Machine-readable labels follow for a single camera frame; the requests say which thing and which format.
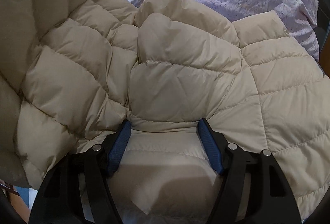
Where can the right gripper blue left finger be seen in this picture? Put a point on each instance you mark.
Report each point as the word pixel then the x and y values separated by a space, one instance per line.
pixel 58 199

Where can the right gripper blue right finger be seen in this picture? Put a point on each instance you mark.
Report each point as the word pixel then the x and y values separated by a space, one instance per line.
pixel 254 188

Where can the beige quilted down jacket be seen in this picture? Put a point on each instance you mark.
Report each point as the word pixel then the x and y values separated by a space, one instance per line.
pixel 73 70

